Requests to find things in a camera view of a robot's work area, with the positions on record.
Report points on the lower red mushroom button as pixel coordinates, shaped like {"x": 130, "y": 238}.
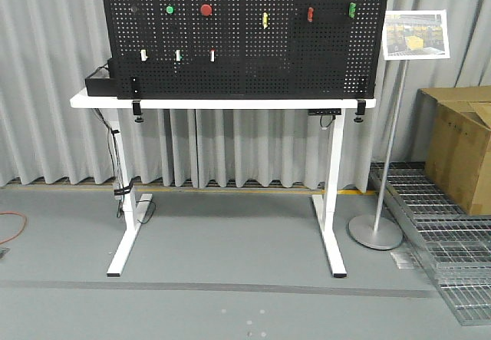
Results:
{"x": 206, "y": 10}

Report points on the table height control panel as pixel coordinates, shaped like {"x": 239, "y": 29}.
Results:
{"x": 324, "y": 112}

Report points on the white height-adjustable table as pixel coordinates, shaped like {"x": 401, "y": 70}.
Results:
{"x": 134, "y": 210}

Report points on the left black table clamp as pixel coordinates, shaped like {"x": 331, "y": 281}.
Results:
{"x": 136, "y": 108}

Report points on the black table clamp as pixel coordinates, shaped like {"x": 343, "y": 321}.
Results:
{"x": 361, "y": 102}
{"x": 136, "y": 108}

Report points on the right black table clamp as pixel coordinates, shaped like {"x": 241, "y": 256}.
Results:
{"x": 361, "y": 102}

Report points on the black perforated pegboard panel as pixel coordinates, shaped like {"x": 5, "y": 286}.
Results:
{"x": 291, "y": 59}

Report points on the metal sign stand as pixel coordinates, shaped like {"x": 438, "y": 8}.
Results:
{"x": 375, "y": 231}

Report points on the black box on table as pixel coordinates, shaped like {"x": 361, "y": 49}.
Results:
{"x": 102, "y": 81}

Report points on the printed photo sign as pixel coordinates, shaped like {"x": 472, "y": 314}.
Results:
{"x": 415, "y": 35}

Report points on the brown cardboard box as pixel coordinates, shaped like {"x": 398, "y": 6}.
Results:
{"x": 458, "y": 159}

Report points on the metal floor grating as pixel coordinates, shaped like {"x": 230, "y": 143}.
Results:
{"x": 452, "y": 247}

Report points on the grey curtain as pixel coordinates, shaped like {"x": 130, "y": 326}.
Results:
{"x": 49, "y": 47}

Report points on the green white rocker switch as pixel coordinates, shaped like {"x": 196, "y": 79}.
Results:
{"x": 178, "y": 56}

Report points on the yellow toggle switch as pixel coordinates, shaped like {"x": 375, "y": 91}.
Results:
{"x": 265, "y": 20}

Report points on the red toggle switch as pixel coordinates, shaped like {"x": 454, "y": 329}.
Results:
{"x": 310, "y": 14}

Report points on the green toggle switch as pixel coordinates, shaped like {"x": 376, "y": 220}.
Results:
{"x": 352, "y": 9}

